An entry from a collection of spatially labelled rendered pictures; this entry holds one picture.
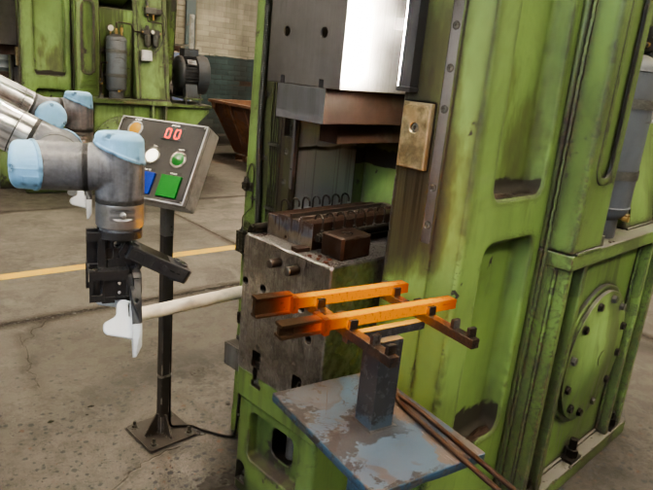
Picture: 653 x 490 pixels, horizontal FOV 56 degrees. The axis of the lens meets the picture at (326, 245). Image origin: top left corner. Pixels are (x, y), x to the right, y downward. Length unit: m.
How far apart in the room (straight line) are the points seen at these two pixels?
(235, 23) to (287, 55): 9.28
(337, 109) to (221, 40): 9.25
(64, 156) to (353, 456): 0.78
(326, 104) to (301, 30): 0.22
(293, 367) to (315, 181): 0.64
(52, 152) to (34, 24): 5.52
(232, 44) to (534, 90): 9.41
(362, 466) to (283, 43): 1.14
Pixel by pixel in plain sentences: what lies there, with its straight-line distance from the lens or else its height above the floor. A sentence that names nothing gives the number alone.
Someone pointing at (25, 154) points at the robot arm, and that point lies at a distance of 1.00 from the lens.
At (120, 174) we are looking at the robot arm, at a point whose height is 1.23.
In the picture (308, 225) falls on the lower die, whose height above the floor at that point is 0.98.
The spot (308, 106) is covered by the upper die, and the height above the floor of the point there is 1.31.
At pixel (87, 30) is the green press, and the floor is 1.56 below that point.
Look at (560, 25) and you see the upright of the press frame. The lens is 1.89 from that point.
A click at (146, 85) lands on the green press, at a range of 6.68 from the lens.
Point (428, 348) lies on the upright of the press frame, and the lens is 1.72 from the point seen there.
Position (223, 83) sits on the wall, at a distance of 10.96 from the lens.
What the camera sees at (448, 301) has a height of 0.94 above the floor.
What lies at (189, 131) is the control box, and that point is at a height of 1.18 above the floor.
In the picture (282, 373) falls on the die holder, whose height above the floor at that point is 0.53.
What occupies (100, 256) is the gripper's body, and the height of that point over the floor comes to 1.09.
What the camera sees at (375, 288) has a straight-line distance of 1.40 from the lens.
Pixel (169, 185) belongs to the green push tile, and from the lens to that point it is 2.02.
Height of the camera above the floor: 1.41
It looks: 16 degrees down
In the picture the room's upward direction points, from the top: 6 degrees clockwise
